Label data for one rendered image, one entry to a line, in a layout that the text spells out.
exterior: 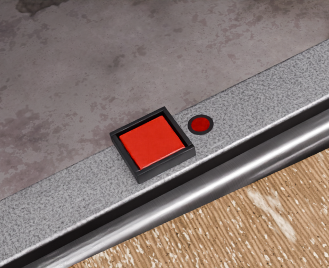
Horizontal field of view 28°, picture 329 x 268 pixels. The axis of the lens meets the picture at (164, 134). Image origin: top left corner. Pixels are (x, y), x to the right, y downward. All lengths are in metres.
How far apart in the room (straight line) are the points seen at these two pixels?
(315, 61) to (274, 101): 0.08
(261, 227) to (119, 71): 1.55
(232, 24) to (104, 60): 0.45
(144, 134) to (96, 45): 1.53
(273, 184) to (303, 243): 0.08
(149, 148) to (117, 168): 0.04
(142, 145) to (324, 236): 0.24
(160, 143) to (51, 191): 0.14
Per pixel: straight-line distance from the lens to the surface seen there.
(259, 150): 0.77
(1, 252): 0.76
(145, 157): 0.77
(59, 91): 2.19
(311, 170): 0.74
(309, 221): 0.70
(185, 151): 0.76
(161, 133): 0.79
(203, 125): 0.81
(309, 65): 0.87
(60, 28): 2.41
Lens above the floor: 1.54
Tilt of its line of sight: 51 degrees down
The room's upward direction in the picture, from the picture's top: 12 degrees counter-clockwise
